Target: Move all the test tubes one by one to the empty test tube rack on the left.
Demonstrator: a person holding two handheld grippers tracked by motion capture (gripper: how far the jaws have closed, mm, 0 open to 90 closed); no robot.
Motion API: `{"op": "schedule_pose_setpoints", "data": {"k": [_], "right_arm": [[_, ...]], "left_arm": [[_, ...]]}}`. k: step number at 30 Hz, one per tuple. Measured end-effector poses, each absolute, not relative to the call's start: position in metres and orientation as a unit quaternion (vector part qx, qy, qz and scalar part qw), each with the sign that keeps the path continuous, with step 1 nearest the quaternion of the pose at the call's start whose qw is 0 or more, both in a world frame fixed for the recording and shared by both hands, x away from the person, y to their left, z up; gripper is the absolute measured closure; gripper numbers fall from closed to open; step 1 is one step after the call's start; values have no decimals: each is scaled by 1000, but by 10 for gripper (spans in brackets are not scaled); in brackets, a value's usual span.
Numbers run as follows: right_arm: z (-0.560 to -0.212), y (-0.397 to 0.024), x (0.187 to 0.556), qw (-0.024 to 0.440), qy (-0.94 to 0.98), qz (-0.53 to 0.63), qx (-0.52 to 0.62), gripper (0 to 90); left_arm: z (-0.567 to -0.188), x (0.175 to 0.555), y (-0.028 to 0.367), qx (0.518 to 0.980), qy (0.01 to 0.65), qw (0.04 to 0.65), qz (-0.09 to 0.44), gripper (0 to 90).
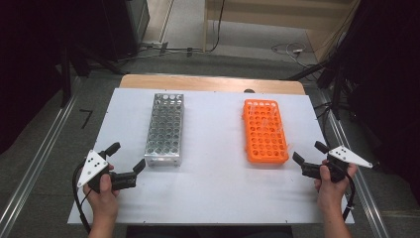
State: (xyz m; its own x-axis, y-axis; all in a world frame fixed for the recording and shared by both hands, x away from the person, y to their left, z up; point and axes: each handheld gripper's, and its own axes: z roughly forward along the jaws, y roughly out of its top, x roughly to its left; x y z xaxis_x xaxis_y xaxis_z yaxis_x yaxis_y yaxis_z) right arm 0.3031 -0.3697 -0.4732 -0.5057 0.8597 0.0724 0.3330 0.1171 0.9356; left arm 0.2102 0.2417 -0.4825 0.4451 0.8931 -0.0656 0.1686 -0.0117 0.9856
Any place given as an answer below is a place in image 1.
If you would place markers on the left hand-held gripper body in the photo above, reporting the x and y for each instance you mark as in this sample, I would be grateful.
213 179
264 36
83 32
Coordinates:
94 168

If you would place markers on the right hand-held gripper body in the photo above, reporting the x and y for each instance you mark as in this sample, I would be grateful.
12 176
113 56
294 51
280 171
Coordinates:
346 155

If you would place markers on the orange test tube rack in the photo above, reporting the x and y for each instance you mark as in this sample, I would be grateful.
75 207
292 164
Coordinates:
265 139

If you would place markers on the metal test tube rack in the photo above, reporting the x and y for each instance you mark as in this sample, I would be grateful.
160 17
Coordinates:
164 132

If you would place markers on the person's left hand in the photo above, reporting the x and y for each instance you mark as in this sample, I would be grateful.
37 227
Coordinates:
104 203

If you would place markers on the person's right hand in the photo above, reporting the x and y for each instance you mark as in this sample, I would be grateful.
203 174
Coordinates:
333 196

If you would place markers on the black tripod stand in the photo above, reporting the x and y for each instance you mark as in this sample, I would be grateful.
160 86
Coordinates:
67 79
336 95

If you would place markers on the white board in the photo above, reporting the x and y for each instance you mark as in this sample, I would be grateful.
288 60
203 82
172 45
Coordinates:
211 191

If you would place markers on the black curtain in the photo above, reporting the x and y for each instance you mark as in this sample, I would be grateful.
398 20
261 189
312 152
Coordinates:
389 82
26 66

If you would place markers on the wooden table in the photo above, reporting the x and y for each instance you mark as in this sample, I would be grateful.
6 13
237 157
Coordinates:
198 82

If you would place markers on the power strip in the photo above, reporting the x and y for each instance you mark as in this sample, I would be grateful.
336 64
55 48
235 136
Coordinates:
155 46

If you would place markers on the dark cabinet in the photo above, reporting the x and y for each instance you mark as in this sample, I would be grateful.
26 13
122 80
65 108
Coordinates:
127 26

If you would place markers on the aluminium floor rail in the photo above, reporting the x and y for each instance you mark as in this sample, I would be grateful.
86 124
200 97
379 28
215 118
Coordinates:
36 163
363 195

